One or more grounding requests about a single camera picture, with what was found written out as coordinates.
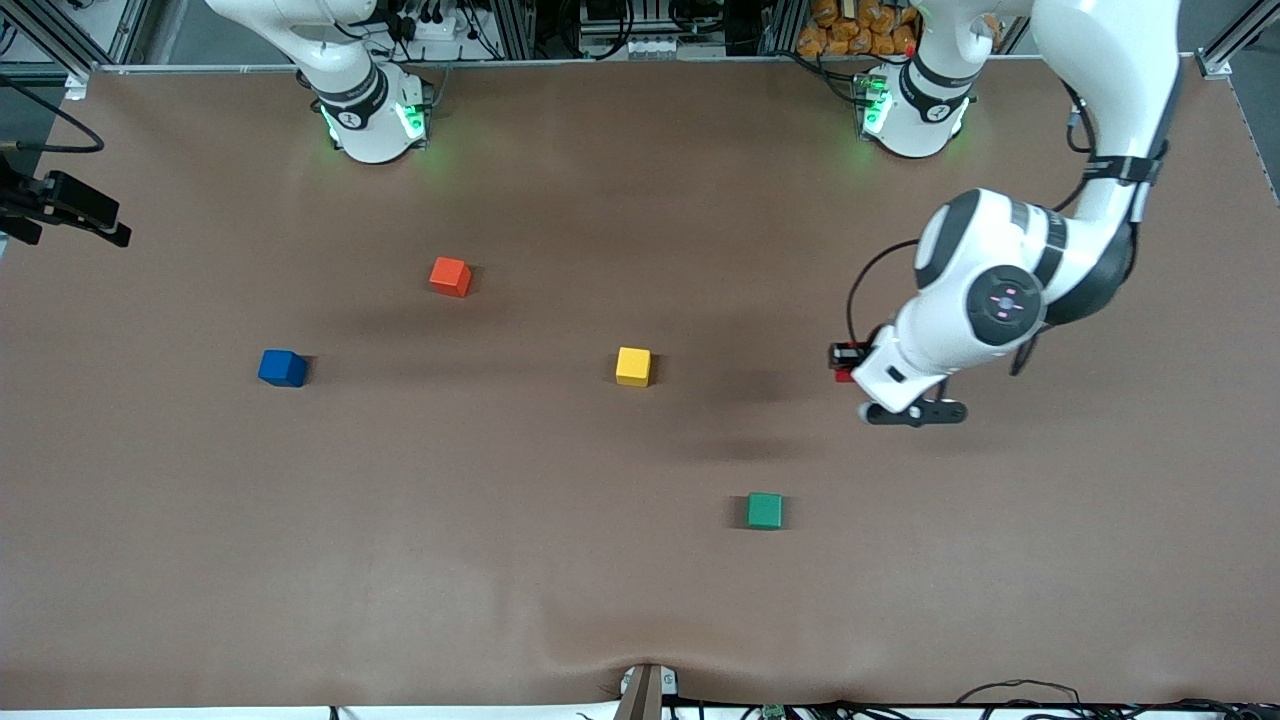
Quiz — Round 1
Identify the blue wooden cube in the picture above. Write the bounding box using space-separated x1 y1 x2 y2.
257 349 309 389

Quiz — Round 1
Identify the brown table cover sheet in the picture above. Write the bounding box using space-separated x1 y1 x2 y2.
0 55 1280 713

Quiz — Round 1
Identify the orange knobbly bundle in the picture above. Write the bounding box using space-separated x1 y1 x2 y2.
797 0 921 57

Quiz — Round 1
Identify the orange wooden cube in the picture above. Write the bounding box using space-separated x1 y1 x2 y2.
429 256 473 299

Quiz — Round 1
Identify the white terminal strip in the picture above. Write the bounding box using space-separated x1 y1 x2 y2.
582 36 691 59

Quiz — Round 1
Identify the white power strip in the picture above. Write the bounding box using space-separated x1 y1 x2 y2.
398 12 481 51

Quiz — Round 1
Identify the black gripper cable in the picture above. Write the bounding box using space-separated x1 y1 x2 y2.
846 85 1096 379
0 70 106 153

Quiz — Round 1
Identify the aluminium frame strut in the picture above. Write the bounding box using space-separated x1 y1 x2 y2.
1198 0 1280 81
10 0 151 76

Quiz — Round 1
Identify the aluminium frame profile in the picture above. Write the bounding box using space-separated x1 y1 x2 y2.
765 0 801 56
495 0 536 61

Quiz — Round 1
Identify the black cable along table edge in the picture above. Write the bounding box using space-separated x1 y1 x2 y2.
670 700 1280 720

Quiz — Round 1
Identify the thin black looped cable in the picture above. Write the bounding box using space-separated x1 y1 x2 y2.
958 680 1081 706

